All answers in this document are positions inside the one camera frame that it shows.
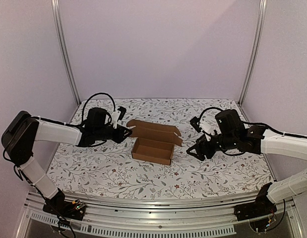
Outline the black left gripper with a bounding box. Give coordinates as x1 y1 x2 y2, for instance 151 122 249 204
94 124 132 144

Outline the brown cardboard box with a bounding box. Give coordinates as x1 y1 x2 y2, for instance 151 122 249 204
126 119 183 166

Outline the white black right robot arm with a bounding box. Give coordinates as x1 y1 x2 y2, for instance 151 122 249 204
186 109 307 216

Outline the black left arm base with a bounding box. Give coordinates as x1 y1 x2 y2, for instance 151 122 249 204
43 198 87 221

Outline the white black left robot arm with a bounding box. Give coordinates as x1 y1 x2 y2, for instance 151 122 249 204
1 107 132 215

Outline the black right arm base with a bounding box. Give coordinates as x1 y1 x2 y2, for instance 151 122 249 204
234 201 277 221

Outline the floral patterned table mat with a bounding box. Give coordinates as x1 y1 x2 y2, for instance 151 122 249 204
47 99 273 200

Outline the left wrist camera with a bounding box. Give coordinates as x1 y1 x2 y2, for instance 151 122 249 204
111 107 126 129

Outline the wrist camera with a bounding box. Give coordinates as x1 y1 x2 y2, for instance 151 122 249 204
189 117 216 136
111 107 126 129

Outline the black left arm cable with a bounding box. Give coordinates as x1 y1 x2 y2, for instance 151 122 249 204
78 93 117 124

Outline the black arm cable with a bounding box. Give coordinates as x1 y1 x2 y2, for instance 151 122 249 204
199 107 307 139
78 93 117 124

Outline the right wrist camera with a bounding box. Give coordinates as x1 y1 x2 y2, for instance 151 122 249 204
189 117 216 136

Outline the aluminium front rail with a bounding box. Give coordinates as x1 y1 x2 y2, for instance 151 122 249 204
16 192 307 238

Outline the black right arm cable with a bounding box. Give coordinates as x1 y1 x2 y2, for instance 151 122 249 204
199 107 307 139

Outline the left aluminium frame post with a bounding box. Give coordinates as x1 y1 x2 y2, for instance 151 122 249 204
51 0 81 105

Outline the aluminium frame post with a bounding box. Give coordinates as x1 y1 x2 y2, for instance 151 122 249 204
51 0 81 105
238 0 268 107

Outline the right aluminium frame post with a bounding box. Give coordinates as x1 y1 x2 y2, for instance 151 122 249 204
238 0 268 107

